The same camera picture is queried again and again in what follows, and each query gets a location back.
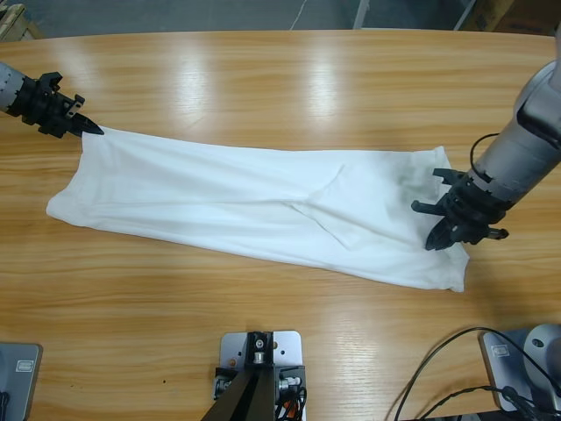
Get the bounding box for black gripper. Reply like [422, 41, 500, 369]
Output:
[410, 169, 515, 253]
[8, 76, 105, 139]

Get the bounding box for white T-shirt black logo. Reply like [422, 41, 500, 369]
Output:
[46, 125, 470, 294]

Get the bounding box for wooden pallet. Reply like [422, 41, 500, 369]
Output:
[0, 0, 44, 44]

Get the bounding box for white mounting plate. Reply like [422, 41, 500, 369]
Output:
[218, 331, 307, 421]

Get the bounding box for white slanted metal leg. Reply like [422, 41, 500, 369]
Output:
[452, 0, 479, 32]

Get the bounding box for cardboard box green print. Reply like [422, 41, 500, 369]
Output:
[464, 0, 501, 32]

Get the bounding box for cardboard box black lettering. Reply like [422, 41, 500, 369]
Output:
[493, 0, 561, 35]

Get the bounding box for white upright metal leg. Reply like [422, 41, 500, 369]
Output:
[353, 0, 374, 26]

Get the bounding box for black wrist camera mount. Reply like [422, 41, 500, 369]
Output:
[37, 71, 63, 92]
[431, 168, 466, 190]

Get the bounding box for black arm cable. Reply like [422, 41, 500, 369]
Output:
[469, 132, 501, 171]

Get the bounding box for grey base with cables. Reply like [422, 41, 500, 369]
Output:
[385, 325, 561, 421]

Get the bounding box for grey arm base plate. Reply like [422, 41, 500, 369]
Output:
[0, 341, 44, 421]
[478, 324, 561, 413]

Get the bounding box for thin brown twisted cable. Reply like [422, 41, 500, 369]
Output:
[431, 384, 505, 421]

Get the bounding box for black plug cable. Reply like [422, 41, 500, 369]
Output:
[501, 384, 561, 421]

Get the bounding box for black corner bracket silver knob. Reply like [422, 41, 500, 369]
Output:
[273, 363, 307, 398]
[212, 367, 241, 401]

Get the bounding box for orange and black wire bundle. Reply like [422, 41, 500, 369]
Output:
[274, 388, 309, 421]

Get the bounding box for thin white floor cable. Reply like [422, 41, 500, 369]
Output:
[292, 0, 309, 30]

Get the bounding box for dark camera post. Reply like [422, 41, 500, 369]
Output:
[204, 332, 281, 421]

